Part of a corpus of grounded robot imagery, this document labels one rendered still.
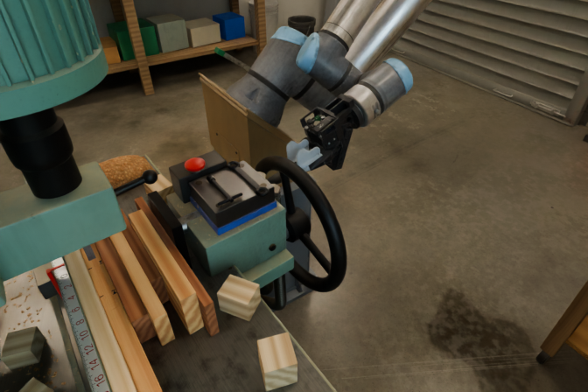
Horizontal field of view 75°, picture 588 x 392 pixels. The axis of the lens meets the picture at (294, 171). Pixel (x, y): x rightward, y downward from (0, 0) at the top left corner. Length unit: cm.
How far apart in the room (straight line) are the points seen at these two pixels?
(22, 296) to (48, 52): 52
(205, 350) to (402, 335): 117
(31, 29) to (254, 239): 37
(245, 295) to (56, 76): 32
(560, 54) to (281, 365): 306
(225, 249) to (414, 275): 133
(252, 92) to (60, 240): 75
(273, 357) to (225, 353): 8
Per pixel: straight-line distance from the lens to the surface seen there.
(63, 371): 69
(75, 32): 39
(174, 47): 351
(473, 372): 162
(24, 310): 79
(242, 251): 58
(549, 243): 220
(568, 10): 326
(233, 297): 51
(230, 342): 52
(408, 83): 94
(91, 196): 49
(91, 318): 53
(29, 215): 50
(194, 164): 58
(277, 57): 116
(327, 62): 97
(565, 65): 329
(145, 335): 54
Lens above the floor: 135
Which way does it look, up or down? 36 degrees down
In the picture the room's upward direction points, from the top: straight up
